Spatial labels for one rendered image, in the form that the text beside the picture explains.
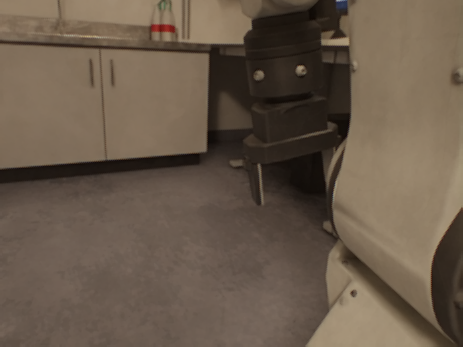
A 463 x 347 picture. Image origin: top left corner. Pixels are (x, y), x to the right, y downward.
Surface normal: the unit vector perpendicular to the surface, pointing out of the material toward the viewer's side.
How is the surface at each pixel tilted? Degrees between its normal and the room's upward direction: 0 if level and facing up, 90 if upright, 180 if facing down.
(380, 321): 60
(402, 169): 86
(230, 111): 90
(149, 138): 90
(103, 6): 90
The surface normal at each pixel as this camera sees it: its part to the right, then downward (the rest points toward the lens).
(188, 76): 0.44, 0.29
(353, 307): -0.81, -0.44
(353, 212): -0.96, 0.11
